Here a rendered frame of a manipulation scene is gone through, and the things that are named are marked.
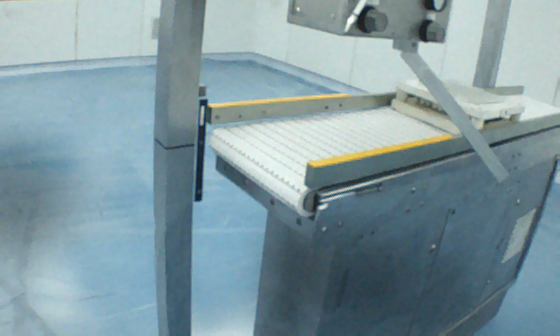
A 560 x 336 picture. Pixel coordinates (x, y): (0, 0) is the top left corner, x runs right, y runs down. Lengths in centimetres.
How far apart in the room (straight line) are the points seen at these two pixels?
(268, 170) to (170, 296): 41
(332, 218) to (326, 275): 18
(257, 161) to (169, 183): 20
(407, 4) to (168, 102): 42
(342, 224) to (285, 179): 11
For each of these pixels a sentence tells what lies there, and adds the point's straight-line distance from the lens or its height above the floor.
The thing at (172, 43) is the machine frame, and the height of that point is 106.
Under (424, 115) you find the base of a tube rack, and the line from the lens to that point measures 106.
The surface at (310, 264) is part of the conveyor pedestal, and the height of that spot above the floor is 70.
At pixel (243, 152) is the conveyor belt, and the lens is 74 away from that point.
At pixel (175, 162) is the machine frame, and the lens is 83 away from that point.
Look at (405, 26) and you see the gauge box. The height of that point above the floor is 114.
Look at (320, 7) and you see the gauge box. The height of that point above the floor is 115.
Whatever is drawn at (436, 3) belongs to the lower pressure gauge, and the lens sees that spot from 63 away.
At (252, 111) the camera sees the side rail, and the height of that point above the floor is 94.
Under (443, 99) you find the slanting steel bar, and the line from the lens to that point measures 73.
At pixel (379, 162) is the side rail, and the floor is 94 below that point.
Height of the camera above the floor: 118
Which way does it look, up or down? 21 degrees down
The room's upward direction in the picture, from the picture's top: 7 degrees clockwise
